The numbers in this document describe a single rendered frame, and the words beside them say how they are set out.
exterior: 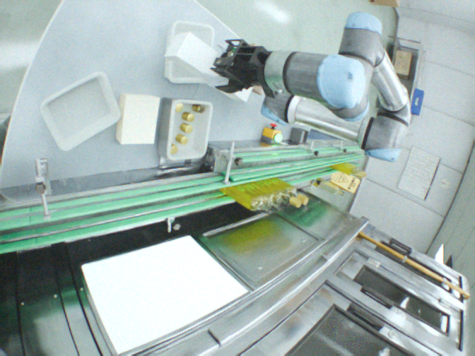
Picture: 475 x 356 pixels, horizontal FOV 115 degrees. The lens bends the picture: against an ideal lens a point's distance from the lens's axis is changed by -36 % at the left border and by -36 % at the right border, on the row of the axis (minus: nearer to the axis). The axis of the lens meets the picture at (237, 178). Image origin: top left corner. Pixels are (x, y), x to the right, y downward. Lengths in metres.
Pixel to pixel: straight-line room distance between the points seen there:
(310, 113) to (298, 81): 0.48
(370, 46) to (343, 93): 0.17
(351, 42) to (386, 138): 0.39
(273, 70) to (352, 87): 0.13
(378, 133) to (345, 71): 0.47
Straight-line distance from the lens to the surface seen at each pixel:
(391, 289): 1.07
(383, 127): 0.78
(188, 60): 0.52
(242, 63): 0.45
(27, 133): 0.84
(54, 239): 0.75
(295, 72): 0.36
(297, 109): 0.85
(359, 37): 0.47
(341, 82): 0.32
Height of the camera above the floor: 1.56
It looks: 40 degrees down
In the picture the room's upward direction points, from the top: 120 degrees clockwise
